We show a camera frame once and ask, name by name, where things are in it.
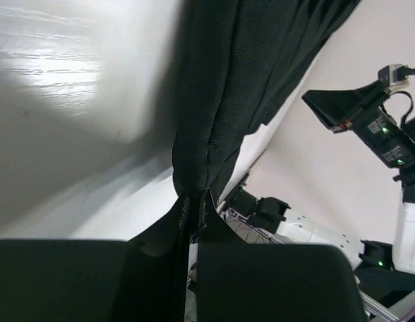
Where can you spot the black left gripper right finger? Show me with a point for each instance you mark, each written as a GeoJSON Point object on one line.
{"type": "Point", "coordinates": [238, 281]}

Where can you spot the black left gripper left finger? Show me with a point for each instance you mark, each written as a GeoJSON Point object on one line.
{"type": "Point", "coordinates": [143, 279]}

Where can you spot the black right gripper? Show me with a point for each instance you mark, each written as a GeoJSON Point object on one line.
{"type": "Point", "coordinates": [344, 110]}

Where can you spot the black pleated skirt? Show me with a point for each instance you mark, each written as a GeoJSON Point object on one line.
{"type": "Point", "coordinates": [240, 61]}

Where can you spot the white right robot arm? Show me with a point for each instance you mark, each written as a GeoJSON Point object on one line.
{"type": "Point", "coordinates": [373, 199]}

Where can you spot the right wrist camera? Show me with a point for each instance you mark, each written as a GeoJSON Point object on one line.
{"type": "Point", "coordinates": [395, 77]}

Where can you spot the aluminium table edge rail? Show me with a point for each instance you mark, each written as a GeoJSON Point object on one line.
{"type": "Point", "coordinates": [376, 308]}

